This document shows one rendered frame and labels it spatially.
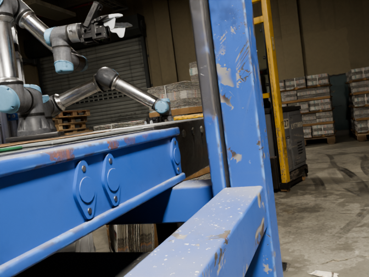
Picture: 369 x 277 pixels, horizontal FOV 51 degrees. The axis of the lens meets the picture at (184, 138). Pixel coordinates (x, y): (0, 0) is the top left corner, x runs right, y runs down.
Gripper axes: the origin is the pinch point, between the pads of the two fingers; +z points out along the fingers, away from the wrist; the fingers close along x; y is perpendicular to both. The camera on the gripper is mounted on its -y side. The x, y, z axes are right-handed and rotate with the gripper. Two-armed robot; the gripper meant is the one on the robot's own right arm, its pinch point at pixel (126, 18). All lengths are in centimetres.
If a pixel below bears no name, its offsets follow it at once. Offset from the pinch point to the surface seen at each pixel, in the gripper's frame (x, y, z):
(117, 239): -27, 93, -23
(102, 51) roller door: -802, -269, -333
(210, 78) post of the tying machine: 92, 51, 42
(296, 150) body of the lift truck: -258, 55, 82
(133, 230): -31, 89, -16
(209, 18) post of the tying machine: 92, 42, 43
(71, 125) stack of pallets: -671, -65, -373
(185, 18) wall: -763, -304, -97
